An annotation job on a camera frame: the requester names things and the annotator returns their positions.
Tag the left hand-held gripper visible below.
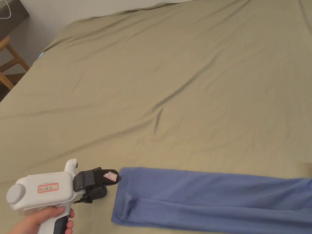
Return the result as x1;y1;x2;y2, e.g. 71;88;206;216
6;159;120;234

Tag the blue garment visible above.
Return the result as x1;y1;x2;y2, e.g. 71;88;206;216
111;167;312;234

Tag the person's left hand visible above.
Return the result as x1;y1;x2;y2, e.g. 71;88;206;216
0;206;75;234

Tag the bed with beige sheet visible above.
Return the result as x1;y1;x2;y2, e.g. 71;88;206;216
0;0;312;234

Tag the wooden chair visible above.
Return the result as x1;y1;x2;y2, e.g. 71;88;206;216
0;35;31;91

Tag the dark grey table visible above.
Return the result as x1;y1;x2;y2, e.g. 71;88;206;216
0;0;30;37

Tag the white cable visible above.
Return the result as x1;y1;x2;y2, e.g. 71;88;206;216
0;0;12;19

